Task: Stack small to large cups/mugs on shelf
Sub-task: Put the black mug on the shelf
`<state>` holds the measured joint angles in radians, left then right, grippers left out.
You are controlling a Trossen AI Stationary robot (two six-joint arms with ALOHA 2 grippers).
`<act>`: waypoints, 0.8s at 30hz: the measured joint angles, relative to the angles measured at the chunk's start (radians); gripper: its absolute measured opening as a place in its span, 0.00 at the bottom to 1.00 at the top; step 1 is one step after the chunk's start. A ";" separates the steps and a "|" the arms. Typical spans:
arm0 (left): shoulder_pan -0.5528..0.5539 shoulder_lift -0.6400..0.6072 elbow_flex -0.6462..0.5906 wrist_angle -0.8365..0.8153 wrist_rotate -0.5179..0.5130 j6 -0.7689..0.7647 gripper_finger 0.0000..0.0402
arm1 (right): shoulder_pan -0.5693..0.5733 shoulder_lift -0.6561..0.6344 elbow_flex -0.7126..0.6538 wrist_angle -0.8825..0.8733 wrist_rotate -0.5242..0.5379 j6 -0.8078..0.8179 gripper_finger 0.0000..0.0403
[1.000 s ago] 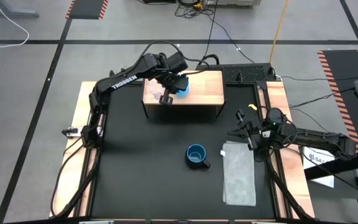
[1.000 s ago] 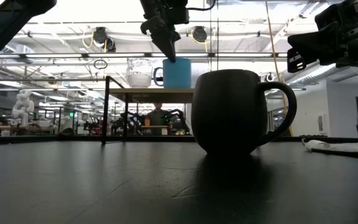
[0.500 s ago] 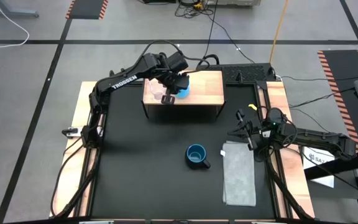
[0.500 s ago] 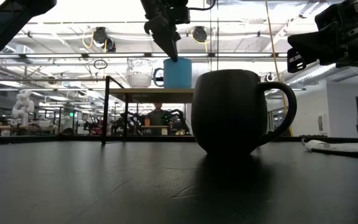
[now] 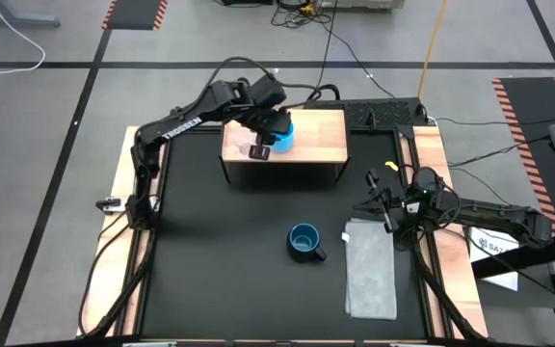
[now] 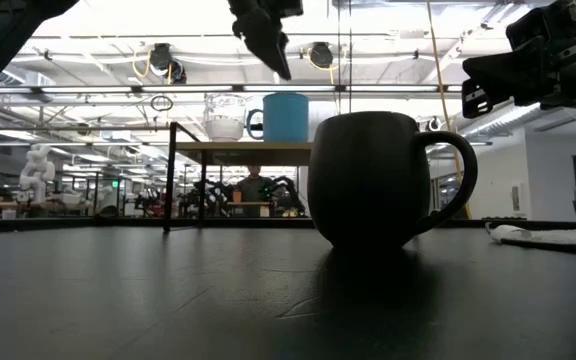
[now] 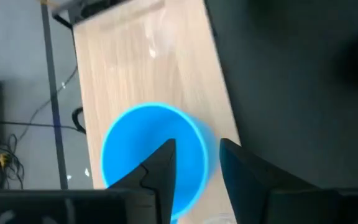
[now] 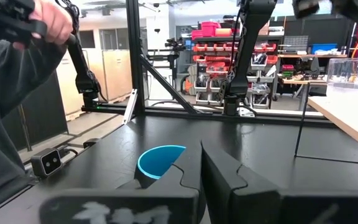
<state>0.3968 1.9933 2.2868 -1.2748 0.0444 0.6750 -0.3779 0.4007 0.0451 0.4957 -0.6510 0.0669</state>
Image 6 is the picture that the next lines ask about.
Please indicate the person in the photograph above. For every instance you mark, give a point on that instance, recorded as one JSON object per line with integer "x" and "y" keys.
{"x": 254, "y": 190}

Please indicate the black background robot arm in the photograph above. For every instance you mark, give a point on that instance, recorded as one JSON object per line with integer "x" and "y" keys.
{"x": 218, "y": 195}
{"x": 288, "y": 192}

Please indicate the blue plastic mug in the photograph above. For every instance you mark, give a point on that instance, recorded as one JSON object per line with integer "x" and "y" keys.
{"x": 285, "y": 117}

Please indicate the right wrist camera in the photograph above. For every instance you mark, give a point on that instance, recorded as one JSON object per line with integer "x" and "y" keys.
{"x": 538, "y": 27}

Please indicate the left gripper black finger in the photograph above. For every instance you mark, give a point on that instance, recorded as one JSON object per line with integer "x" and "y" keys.
{"x": 265, "y": 37}

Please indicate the black ceramic mug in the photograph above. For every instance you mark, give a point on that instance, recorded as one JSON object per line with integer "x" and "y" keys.
{"x": 368, "y": 185}

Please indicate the black-framed shelf with wooden top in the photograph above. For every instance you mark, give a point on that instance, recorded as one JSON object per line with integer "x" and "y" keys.
{"x": 243, "y": 152}

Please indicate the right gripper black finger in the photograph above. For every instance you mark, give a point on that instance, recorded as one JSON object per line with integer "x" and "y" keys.
{"x": 477, "y": 97}
{"x": 513, "y": 75}

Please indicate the silver ceiling air duct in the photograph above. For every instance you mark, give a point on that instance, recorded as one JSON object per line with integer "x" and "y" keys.
{"x": 28, "y": 80}
{"x": 513, "y": 120}

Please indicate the white folded cloth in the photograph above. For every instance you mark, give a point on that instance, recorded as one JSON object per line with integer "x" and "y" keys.
{"x": 558, "y": 235}

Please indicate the clear glass footed cup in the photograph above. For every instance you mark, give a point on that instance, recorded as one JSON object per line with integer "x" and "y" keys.
{"x": 224, "y": 129}

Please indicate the white wall dispenser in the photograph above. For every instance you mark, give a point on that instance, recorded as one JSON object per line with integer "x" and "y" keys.
{"x": 520, "y": 200}

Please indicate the small black ceiling reel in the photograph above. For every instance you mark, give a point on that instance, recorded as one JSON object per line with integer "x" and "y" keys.
{"x": 434, "y": 124}

